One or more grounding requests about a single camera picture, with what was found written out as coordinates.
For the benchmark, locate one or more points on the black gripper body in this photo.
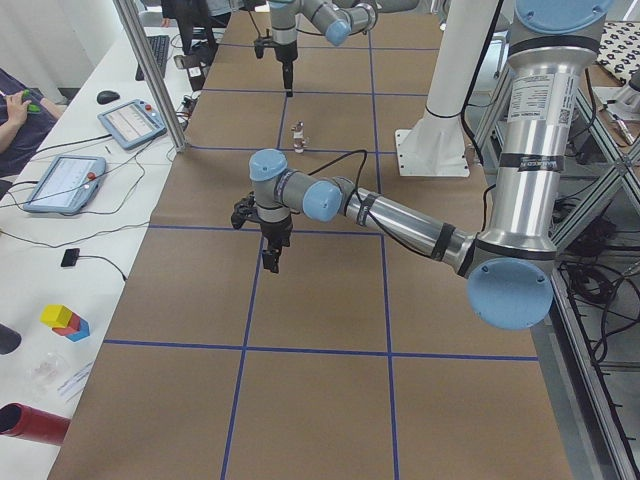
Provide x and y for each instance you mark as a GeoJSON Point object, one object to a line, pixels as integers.
{"type": "Point", "coordinates": [276, 232]}
{"type": "Point", "coordinates": [285, 55]}

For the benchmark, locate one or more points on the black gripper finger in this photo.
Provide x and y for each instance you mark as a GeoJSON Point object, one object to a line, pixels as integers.
{"type": "Point", "coordinates": [288, 76]}
{"type": "Point", "coordinates": [270, 256]}

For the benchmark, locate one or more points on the white PPR valve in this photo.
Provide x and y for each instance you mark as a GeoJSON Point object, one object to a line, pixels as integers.
{"type": "Point", "coordinates": [299, 141]}

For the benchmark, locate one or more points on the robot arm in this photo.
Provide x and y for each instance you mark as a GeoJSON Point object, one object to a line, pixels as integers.
{"type": "Point", "coordinates": [507, 263]}
{"type": "Point", "coordinates": [334, 20]}

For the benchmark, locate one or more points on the seated person's hand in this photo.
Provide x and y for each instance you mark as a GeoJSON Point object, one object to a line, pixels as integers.
{"type": "Point", "coordinates": [17, 108]}

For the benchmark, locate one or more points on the black keyboard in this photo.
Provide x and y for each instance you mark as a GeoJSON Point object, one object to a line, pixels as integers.
{"type": "Point", "coordinates": [159, 46]}

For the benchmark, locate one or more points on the brown paper table mat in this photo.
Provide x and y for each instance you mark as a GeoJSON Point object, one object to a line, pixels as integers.
{"type": "Point", "coordinates": [358, 359]}

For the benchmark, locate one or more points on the blue teach pendant far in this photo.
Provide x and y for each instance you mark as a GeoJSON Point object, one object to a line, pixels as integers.
{"type": "Point", "coordinates": [133, 123]}

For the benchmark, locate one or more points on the blue teach pendant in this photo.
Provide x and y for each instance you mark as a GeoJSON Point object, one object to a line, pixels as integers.
{"type": "Point", "coordinates": [133, 123]}
{"type": "Point", "coordinates": [68, 184]}

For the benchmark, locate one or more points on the black computer mouse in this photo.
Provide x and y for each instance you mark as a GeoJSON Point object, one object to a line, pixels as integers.
{"type": "Point", "coordinates": [107, 96]}

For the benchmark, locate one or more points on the small black box device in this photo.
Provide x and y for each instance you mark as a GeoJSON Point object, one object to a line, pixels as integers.
{"type": "Point", "coordinates": [70, 257]}

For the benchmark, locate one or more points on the blue wooden block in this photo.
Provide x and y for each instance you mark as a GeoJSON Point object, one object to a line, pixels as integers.
{"type": "Point", "coordinates": [83, 332]}

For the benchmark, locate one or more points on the red wooden block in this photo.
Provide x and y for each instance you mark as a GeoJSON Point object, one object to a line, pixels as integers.
{"type": "Point", "coordinates": [73, 326]}

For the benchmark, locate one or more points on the blue teach pendant near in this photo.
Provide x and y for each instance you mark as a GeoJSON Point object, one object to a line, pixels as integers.
{"type": "Point", "coordinates": [68, 184]}

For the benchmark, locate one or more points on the yellow wooden block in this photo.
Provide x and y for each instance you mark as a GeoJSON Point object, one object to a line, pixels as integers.
{"type": "Point", "coordinates": [56, 316]}

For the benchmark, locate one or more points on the black cylinder tube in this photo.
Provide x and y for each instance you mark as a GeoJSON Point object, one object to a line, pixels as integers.
{"type": "Point", "coordinates": [10, 340]}

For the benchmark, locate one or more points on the red cylinder tube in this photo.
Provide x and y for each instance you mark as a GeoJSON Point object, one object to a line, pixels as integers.
{"type": "Point", "coordinates": [28, 423]}

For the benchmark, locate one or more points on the patterned black white cloth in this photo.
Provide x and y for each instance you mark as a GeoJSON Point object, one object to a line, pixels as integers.
{"type": "Point", "coordinates": [619, 49]}

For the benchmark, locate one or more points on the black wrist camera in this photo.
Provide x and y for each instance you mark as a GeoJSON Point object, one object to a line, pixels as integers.
{"type": "Point", "coordinates": [245, 210]}
{"type": "Point", "coordinates": [261, 44]}

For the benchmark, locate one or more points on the aluminium frame post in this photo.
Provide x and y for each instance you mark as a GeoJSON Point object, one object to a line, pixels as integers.
{"type": "Point", "coordinates": [129, 19]}

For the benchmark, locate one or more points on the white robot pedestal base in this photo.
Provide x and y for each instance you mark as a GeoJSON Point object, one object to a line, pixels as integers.
{"type": "Point", "coordinates": [435, 145]}

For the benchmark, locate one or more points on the aluminium frame rack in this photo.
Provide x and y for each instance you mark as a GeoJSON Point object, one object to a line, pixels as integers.
{"type": "Point", "coordinates": [594, 324]}

